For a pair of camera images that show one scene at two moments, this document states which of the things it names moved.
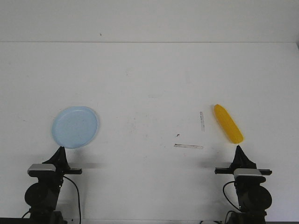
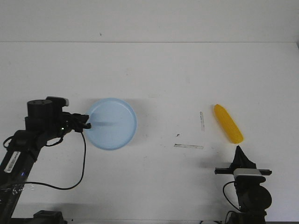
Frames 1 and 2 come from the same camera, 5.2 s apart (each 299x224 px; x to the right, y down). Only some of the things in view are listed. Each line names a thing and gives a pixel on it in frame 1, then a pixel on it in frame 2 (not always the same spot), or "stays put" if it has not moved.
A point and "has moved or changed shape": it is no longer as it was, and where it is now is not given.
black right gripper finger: x=241 y=161 stays put
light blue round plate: x=75 y=127 has moved or changed shape
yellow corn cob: x=230 y=128 stays put
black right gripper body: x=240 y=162 stays put
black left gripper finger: x=59 y=160 → x=86 y=125
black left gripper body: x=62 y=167 → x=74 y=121
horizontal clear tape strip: x=188 y=146 stays put
